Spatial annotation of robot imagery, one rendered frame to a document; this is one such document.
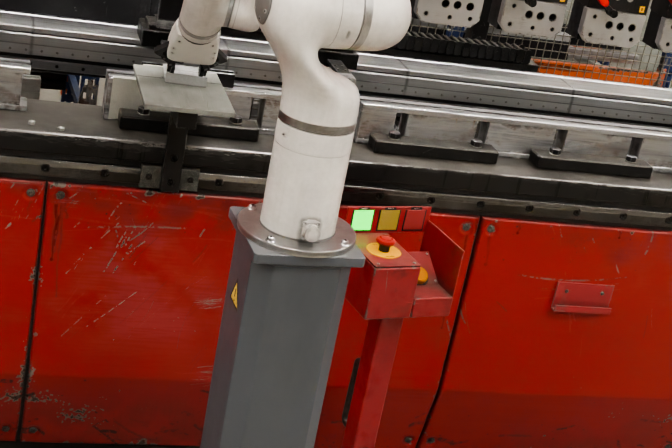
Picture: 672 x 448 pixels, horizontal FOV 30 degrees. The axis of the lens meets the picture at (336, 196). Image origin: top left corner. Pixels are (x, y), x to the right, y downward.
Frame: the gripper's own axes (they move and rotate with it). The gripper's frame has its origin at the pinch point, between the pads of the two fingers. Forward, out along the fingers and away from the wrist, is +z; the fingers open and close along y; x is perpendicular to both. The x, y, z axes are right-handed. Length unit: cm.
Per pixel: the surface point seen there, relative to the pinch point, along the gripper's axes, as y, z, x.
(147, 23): 6.9, 19.6, -23.9
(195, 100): -1.2, -6.6, 11.4
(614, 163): -104, 13, 3
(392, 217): -45, 3, 28
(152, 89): 7.3, -4.1, 8.5
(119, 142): 12.2, 7.8, 14.8
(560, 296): -96, 33, 29
